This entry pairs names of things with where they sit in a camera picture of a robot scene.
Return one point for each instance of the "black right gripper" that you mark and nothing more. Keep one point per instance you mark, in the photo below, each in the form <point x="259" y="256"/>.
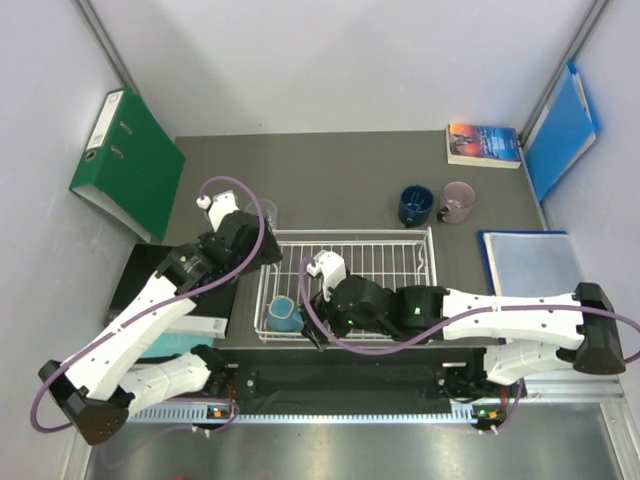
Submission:
<point x="326" y="310"/>

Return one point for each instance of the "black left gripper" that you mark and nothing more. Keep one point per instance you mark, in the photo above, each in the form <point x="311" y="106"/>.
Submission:
<point x="268" y="255"/>

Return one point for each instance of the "clear faceted glass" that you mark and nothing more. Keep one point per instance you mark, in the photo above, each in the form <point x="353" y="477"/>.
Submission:
<point x="268" y="209"/>

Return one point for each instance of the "light blue mug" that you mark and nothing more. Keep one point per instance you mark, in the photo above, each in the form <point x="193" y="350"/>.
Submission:
<point x="283" y="316"/>

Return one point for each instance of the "dark blue mug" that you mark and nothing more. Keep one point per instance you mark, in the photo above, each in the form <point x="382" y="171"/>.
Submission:
<point x="415" y="205"/>

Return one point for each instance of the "pink mug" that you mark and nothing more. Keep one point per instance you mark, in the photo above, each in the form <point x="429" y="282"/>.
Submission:
<point x="456" y="201"/>

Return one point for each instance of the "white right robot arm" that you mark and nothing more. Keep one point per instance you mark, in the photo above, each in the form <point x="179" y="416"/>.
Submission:
<point x="575" y="330"/>

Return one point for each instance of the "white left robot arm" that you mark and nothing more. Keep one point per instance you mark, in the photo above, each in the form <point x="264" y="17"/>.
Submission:
<point x="98" y="389"/>

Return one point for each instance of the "black book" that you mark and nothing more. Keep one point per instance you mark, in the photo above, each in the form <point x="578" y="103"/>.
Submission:
<point x="209" y="319"/>

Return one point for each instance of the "paperback book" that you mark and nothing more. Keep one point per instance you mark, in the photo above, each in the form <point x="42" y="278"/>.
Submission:
<point x="483" y="146"/>

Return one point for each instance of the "blue folder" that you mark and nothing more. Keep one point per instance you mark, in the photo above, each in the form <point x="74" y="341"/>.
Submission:
<point x="565" y="129"/>

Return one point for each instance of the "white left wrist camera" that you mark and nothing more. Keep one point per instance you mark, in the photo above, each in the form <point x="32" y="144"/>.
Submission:
<point x="216" y="208"/>

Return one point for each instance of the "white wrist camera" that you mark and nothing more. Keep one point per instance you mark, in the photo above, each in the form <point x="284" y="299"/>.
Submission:
<point x="216" y="208"/>
<point x="330" y="267"/>

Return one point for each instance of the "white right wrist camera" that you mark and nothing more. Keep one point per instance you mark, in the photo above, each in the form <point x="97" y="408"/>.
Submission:
<point x="330" y="267"/>

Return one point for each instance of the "white wire dish rack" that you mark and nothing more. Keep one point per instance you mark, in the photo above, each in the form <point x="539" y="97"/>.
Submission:
<point x="392" y="258"/>

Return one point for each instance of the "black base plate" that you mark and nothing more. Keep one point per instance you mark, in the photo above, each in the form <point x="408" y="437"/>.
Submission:
<point x="336" y="381"/>

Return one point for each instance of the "white cable duct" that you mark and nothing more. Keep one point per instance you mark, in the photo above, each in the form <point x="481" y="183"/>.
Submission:
<point x="216" y="413"/>

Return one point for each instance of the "green ring binder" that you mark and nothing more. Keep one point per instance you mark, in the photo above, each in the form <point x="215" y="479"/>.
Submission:
<point x="130" y="168"/>

